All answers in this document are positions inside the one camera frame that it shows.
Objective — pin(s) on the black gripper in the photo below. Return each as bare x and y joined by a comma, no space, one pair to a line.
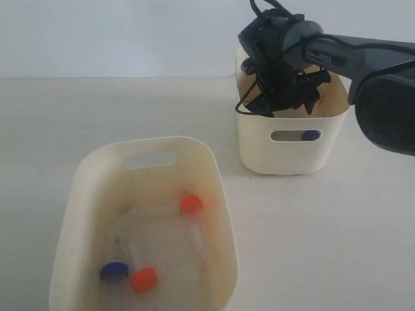
283,90

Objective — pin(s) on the small cream plastic bin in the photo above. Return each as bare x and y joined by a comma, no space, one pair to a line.
262,155

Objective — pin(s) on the blue-capped clear tube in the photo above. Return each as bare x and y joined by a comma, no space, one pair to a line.
295,135
114,272

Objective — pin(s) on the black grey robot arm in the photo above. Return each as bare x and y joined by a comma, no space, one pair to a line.
291,57

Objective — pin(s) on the large cream plastic bin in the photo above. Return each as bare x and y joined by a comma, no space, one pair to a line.
132,191

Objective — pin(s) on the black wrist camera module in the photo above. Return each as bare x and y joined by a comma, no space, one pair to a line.
249,40

